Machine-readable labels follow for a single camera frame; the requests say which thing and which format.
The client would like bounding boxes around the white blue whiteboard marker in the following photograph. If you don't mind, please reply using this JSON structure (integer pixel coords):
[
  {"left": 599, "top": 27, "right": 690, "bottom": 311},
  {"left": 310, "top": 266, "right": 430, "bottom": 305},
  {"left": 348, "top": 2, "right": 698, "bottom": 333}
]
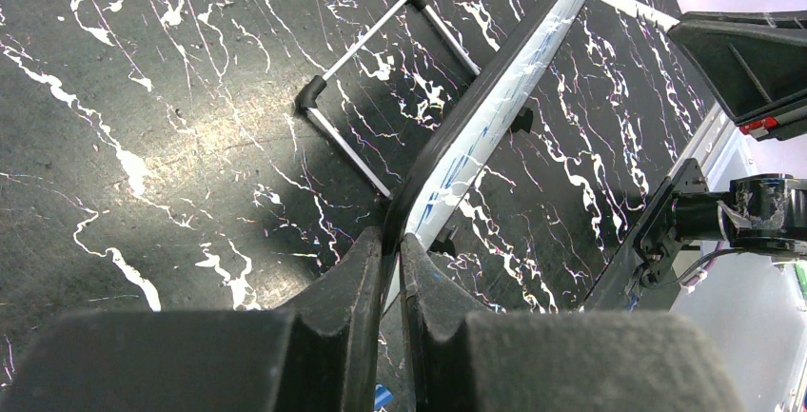
[{"left": 601, "top": 0, "right": 679, "bottom": 32}]

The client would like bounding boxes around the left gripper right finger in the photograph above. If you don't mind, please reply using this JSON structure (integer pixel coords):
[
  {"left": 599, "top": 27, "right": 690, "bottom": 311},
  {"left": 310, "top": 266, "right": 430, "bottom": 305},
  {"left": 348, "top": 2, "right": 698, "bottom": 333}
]
[{"left": 400, "top": 234, "right": 742, "bottom": 411}]

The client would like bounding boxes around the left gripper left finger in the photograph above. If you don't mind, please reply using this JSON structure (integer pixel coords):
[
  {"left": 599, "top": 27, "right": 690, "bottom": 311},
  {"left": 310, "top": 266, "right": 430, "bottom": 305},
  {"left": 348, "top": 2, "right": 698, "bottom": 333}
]
[{"left": 1, "top": 227, "right": 383, "bottom": 411}]

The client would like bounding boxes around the blue marker cap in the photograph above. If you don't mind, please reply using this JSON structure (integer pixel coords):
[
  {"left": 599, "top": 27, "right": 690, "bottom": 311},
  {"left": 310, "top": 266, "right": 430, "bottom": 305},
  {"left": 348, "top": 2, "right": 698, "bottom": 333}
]
[{"left": 373, "top": 383, "right": 394, "bottom": 411}]

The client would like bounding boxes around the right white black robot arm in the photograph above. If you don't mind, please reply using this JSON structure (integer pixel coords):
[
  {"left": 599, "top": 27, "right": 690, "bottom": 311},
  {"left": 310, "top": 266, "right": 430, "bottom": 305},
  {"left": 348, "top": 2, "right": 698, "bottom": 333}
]
[{"left": 635, "top": 10, "right": 806, "bottom": 289}]

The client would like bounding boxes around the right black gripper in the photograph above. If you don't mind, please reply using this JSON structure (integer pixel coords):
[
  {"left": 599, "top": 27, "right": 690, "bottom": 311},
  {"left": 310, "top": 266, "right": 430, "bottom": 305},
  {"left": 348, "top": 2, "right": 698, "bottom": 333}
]
[{"left": 668, "top": 10, "right": 806, "bottom": 142}]

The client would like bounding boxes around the white whiteboard black frame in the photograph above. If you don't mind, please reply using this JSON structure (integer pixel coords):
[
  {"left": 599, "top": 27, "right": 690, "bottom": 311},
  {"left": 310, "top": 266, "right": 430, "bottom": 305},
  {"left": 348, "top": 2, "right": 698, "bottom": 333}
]
[{"left": 294, "top": 0, "right": 587, "bottom": 310}]

